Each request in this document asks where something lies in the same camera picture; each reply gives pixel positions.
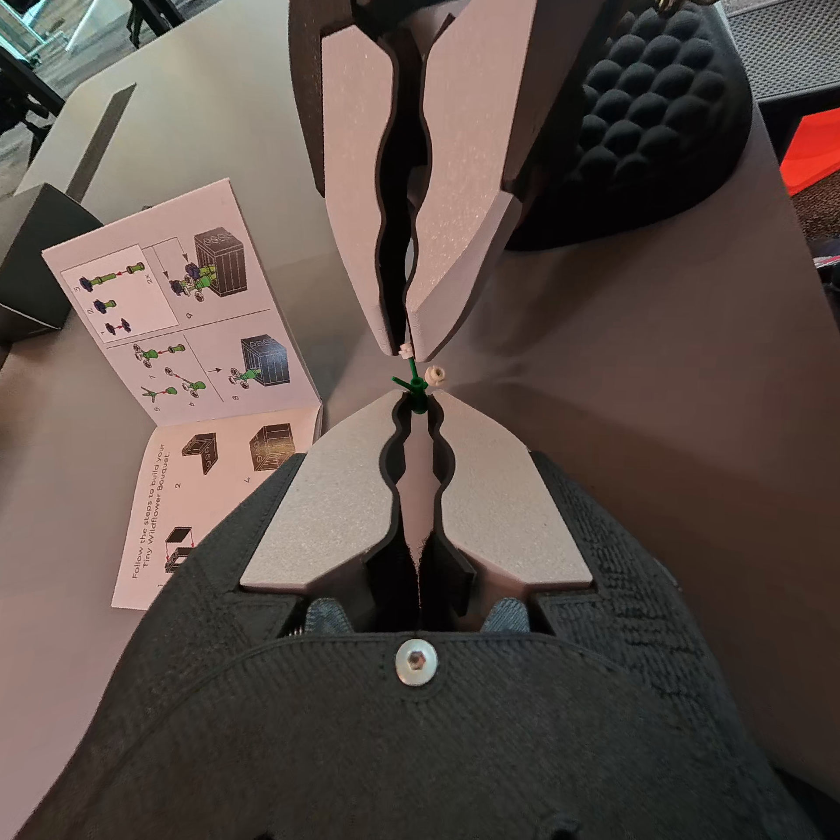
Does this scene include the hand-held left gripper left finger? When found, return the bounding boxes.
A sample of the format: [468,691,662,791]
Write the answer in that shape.
[241,390,418,611]

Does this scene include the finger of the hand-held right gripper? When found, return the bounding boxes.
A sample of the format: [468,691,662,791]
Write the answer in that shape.
[405,0,540,346]
[322,24,422,359]

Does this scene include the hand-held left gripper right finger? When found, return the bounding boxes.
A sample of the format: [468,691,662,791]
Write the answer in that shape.
[427,390,594,614]

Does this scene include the green toy stem brick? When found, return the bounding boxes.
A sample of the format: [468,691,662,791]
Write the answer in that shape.
[392,355,435,416]

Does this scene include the white instruction booklet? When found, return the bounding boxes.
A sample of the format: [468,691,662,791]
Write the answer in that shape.
[42,178,324,613]

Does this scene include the matte black box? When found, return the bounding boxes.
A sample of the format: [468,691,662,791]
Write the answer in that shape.
[0,182,105,346]

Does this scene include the grey desk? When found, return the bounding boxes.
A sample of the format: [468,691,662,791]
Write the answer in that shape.
[0,0,840,840]

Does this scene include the black mesh cushion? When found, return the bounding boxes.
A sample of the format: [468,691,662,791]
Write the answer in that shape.
[506,0,757,252]

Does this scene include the orange traffic cone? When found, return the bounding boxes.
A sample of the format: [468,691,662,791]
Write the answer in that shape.
[780,108,840,200]

